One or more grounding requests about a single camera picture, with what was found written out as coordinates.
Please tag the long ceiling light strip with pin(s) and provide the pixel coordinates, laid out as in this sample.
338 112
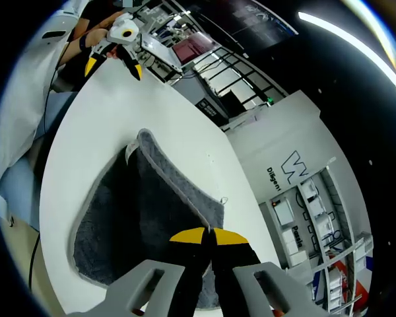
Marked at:
349 37

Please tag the row of white storage bins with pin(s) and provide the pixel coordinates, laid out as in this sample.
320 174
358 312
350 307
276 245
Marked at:
285 211

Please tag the white laptop dark red screen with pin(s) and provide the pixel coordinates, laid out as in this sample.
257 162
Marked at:
193 49

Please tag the person's white shirt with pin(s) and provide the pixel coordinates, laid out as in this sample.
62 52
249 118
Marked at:
16 109

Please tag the grey cabinet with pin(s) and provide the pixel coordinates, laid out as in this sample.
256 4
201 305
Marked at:
188 89

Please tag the white wearable device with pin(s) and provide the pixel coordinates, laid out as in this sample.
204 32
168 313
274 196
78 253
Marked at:
57 24

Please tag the grey metal storage shelf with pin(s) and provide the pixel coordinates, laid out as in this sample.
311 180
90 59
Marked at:
323 237

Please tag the person's light blue jeans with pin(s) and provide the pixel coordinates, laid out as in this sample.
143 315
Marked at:
16 198

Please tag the black cabinet with label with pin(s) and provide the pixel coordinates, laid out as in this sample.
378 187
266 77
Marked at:
211 107

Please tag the dark blue wristband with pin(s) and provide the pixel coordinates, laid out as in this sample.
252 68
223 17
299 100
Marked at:
83 43

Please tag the dark hanging banner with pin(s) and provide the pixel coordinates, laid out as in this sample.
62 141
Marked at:
260 23

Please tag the black framed window wall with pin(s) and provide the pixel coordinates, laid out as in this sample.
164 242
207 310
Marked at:
231 76

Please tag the person's left hand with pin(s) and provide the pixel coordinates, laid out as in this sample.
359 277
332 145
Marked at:
99 38

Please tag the grey plush towel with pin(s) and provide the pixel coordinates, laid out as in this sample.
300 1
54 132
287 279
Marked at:
135 204

